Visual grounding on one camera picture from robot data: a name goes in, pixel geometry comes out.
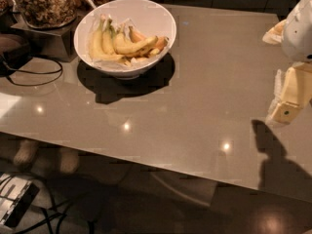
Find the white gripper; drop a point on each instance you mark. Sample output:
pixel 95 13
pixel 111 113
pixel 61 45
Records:
pixel 298 33

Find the yellow banana bunch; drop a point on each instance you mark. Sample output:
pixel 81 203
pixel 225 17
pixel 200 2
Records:
pixel 110 43

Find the loose bananas in bowl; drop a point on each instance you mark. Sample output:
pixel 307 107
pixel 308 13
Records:
pixel 155 48

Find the white ceramic bowl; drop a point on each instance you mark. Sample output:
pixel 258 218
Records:
pixel 148 17

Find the grey metal stand block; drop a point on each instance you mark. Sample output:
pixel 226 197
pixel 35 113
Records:
pixel 52 43

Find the beige socked right foot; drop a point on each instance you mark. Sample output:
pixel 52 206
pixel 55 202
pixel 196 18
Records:
pixel 69 160

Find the beige socked foot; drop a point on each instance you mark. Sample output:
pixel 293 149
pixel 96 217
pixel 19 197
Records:
pixel 26 153
pixel 69 160

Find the glass jar of granola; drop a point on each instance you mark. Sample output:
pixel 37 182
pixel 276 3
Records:
pixel 46 14

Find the beige socked left foot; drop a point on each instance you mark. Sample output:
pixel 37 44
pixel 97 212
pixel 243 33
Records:
pixel 26 153

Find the silver black box on floor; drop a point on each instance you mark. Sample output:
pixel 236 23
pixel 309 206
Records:
pixel 16 196

